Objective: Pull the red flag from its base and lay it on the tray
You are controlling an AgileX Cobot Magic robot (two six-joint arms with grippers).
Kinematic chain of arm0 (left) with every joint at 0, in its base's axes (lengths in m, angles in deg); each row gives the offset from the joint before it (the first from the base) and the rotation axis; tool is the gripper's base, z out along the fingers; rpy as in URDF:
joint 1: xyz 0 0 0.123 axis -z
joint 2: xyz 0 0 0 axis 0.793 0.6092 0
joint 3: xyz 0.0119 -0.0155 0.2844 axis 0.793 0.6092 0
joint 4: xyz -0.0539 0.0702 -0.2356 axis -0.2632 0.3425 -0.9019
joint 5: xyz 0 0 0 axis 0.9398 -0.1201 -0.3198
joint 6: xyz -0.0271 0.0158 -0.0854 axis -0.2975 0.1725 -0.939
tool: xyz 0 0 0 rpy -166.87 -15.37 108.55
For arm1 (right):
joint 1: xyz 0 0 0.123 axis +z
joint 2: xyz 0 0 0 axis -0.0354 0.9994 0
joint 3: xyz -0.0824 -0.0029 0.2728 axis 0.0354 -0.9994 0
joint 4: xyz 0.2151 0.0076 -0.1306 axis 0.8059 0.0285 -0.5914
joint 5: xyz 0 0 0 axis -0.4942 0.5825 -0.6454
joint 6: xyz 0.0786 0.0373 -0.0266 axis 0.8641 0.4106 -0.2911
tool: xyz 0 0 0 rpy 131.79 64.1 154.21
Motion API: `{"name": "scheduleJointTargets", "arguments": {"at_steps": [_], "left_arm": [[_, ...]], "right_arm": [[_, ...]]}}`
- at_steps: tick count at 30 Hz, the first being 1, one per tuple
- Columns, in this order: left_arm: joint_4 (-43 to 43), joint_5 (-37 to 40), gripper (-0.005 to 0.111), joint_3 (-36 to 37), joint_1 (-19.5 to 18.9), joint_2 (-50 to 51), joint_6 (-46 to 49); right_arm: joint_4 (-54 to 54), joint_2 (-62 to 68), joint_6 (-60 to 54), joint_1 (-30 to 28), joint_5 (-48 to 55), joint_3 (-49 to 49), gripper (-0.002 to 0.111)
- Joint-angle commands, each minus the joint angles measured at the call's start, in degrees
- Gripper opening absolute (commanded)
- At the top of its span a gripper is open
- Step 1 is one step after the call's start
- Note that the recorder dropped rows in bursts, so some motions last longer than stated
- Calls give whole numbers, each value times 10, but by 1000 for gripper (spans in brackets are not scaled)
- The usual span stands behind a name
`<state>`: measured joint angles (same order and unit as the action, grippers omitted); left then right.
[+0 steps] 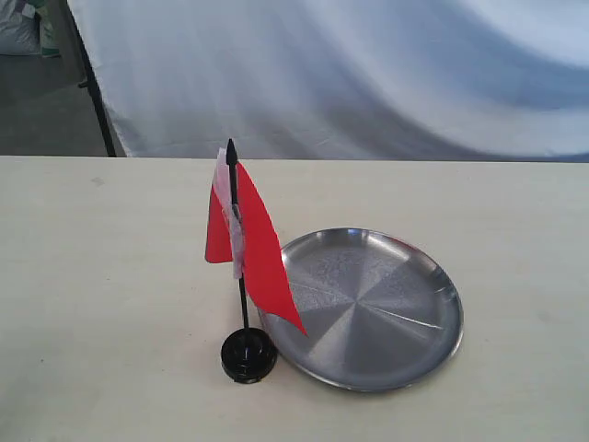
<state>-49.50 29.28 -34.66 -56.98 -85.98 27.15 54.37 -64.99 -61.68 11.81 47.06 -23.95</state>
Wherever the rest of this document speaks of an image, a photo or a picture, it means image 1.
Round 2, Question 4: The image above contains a white sack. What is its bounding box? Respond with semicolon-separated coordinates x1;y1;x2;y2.
1;0;40;56

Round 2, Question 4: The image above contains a green printed white bag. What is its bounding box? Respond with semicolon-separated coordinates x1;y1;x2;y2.
37;6;60;58

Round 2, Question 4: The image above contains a red flag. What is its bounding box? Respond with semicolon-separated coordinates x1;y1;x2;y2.
205;140;306;332

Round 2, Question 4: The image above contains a round steel plate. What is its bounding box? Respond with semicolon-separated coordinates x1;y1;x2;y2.
259;227;464;392

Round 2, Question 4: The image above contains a black backdrop stand pole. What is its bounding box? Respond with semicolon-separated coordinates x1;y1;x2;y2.
61;1;117;157

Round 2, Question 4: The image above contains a black round flag base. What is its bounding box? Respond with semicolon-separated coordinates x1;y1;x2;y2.
221;327;278;384

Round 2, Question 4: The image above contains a white backdrop cloth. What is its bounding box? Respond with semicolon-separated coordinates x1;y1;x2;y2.
70;1;588;161

